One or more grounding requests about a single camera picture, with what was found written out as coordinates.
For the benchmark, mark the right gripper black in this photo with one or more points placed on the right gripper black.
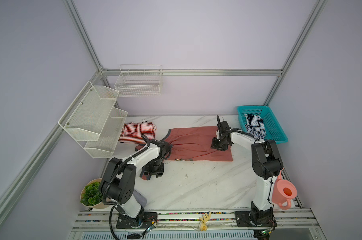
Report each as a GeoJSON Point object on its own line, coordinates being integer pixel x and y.
{"type": "Point", "coordinates": [214, 144]}

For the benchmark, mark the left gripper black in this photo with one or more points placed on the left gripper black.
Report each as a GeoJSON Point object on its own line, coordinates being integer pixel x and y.
{"type": "Point", "coordinates": [158, 173]}

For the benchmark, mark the red tank top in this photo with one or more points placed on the red tank top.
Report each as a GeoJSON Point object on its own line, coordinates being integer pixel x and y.
{"type": "Point", "coordinates": [191, 144]}

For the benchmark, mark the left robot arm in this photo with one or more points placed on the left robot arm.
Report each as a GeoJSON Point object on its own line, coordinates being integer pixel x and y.
{"type": "Point", "coordinates": [119, 179]}

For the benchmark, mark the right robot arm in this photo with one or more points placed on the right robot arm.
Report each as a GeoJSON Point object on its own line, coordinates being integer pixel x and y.
{"type": "Point", "coordinates": [266, 164]}

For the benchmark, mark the navy white striped top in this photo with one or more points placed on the navy white striped top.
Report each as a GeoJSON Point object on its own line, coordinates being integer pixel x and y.
{"type": "Point", "coordinates": [255, 126]}

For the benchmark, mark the red white striped folded top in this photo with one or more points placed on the red white striped folded top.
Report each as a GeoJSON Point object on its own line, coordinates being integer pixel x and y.
{"type": "Point", "coordinates": [132, 132]}

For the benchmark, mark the white mesh lower shelf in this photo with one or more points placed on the white mesh lower shelf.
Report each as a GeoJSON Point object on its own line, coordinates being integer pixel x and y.
{"type": "Point", "coordinates": [106, 145]}

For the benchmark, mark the teal plastic basket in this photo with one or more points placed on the teal plastic basket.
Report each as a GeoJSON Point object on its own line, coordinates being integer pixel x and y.
{"type": "Point", "coordinates": [273, 129]}

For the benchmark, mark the potted green plant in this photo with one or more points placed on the potted green plant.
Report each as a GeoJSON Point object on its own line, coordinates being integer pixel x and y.
{"type": "Point", "coordinates": [91, 196]}

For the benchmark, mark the pink watering can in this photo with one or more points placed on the pink watering can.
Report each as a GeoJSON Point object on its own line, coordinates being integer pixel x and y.
{"type": "Point", "coordinates": [283, 193]}

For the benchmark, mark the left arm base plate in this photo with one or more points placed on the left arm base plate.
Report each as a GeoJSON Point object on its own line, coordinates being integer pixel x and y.
{"type": "Point", "coordinates": [142, 221]}

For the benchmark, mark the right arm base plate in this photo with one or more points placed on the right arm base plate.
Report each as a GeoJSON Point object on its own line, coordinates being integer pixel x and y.
{"type": "Point", "coordinates": [255, 218]}

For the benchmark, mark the white wire wall basket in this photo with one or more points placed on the white wire wall basket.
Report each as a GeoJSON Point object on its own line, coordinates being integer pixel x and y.
{"type": "Point", "coordinates": [140, 81]}

